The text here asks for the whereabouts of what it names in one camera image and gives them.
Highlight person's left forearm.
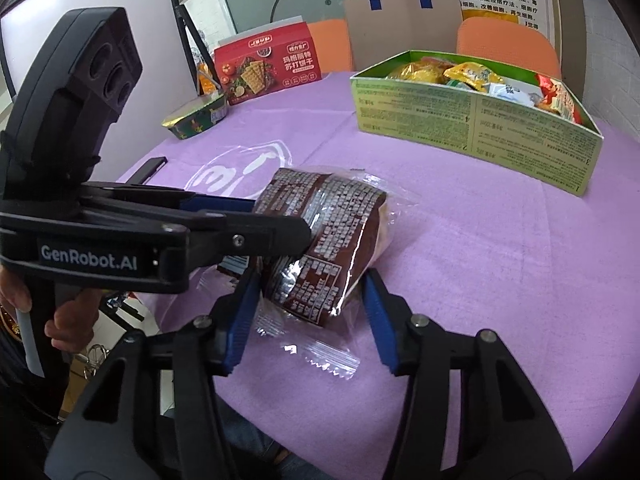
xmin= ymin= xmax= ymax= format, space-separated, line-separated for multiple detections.
xmin=0 ymin=327 xmax=63 ymax=428

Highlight red cracker box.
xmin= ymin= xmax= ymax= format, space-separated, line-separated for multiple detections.
xmin=214 ymin=22 xmax=322 ymax=107

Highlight green gold foil bowl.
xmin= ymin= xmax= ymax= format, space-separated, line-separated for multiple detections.
xmin=161 ymin=91 xmax=230 ymax=141

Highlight pile of snack packets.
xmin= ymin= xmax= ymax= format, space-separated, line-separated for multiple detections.
xmin=387 ymin=57 xmax=584 ymax=127

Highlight brown bread packet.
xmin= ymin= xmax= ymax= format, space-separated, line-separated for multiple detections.
xmin=197 ymin=165 xmax=422 ymax=382

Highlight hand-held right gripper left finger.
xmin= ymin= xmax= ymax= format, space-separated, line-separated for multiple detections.
xmin=45 ymin=269 xmax=264 ymax=480

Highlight orange yellow snack bag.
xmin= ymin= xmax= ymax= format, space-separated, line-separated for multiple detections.
xmin=197 ymin=62 xmax=224 ymax=99

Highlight brown paper bag blue handles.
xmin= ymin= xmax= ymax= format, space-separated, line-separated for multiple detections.
xmin=342 ymin=0 xmax=464 ymax=74

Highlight purple tablecloth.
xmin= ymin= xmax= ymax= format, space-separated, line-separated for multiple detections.
xmin=115 ymin=70 xmax=640 ymax=467

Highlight person's blue jeans leg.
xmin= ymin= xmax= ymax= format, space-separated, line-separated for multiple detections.
xmin=217 ymin=402 xmax=326 ymax=480

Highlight gold bracelet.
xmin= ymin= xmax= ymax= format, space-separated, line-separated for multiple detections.
xmin=0 ymin=305 xmax=21 ymax=336

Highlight person's left hand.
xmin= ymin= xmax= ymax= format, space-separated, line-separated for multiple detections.
xmin=0 ymin=264 xmax=102 ymax=347

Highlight orange chair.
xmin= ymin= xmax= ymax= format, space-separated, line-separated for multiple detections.
xmin=456 ymin=16 xmax=562 ymax=77
xmin=306 ymin=19 xmax=352 ymax=75

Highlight black flat object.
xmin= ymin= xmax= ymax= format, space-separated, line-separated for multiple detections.
xmin=127 ymin=156 xmax=169 ymax=186

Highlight green white cardboard box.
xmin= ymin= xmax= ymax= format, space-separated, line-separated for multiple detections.
xmin=349 ymin=50 xmax=604 ymax=198

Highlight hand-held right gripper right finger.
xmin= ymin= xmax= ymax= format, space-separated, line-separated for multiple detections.
xmin=361 ymin=267 xmax=574 ymax=480

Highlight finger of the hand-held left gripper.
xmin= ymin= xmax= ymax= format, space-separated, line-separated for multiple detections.
xmin=80 ymin=181 xmax=262 ymax=217
xmin=160 ymin=209 xmax=313 ymax=267

